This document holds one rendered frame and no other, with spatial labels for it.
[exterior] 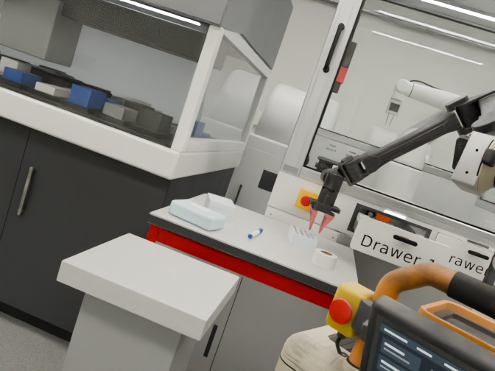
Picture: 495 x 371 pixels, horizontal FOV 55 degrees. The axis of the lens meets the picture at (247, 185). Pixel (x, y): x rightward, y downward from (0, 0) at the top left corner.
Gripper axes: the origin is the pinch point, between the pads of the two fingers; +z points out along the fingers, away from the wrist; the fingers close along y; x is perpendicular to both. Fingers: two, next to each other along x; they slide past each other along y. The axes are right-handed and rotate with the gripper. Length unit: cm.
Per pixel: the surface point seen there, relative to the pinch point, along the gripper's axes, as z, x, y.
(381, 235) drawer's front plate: -6.8, 8.3, -18.5
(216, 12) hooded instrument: -56, -14, 56
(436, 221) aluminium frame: -14, -22, -46
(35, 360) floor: 84, -9, 78
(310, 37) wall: -121, -355, 8
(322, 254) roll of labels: 2.5, 20.5, -0.7
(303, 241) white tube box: 4.5, 3.5, 2.6
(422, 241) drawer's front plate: -9.5, 10.4, -30.5
